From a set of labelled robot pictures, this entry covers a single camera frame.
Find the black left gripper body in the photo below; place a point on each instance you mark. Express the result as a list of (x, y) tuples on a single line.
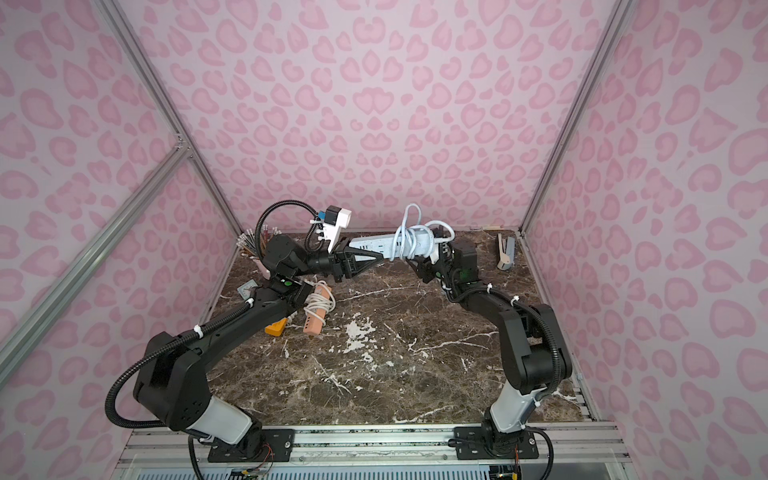
[(343, 263)]

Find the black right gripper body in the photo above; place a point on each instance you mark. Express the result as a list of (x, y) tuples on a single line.
[(437, 264)]

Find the grey-blue power strip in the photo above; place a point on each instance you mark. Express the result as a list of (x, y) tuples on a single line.
[(407, 244)]

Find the pink power strip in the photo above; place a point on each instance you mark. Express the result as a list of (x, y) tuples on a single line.
[(318, 304)]

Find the yellow power strip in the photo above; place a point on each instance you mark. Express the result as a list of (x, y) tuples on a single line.
[(277, 329)]

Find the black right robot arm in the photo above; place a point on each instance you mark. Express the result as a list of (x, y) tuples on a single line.
[(534, 356)]

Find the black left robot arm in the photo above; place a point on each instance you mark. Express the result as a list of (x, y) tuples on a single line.
[(169, 387)]

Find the grey stapler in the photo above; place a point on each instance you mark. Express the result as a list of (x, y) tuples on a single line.
[(506, 247)]

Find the pink pencil cup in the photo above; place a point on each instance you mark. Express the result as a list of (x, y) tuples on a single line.
[(249, 242)]

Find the small green desk clock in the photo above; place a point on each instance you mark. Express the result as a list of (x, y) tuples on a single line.
[(246, 290)]

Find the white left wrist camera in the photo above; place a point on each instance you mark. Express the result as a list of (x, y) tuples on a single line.
[(329, 224)]

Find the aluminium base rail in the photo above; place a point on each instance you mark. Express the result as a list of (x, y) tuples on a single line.
[(585, 450)]

